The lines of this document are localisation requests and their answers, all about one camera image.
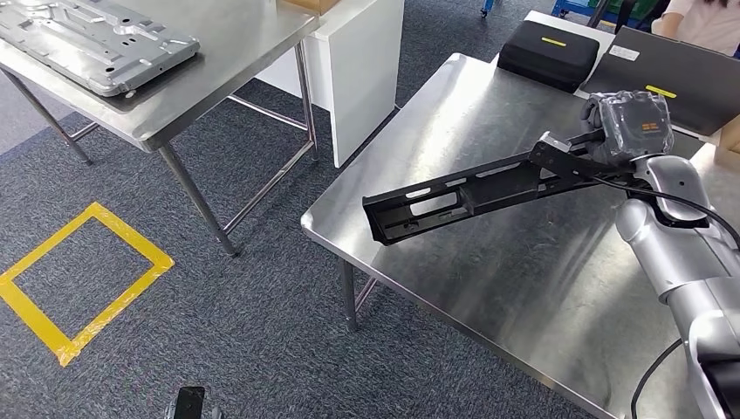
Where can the person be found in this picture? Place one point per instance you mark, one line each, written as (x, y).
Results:
(705, 26)

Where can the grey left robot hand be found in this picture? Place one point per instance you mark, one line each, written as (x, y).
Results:
(169, 413)

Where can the white cabinet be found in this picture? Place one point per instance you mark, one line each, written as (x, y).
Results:
(364, 69)

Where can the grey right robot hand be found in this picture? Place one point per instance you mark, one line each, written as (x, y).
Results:
(630, 127)

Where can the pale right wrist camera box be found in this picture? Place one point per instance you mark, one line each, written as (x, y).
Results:
(552, 141)

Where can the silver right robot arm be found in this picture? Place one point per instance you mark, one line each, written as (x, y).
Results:
(670, 254)

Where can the black zip case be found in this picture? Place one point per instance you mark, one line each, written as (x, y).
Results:
(543, 58)

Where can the steel table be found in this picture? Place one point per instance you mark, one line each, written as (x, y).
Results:
(243, 35)

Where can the grey metal panel part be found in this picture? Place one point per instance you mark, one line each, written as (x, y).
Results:
(87, 40)

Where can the blue metal cart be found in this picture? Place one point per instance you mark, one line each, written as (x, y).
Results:
(569, 7)

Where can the black right camera bracket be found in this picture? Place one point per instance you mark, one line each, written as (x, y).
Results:
(566, 165)

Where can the steel workbench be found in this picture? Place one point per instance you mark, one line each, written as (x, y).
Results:
(462, 277)

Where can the long black plastic part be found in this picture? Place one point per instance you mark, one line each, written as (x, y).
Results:
(497, 188)

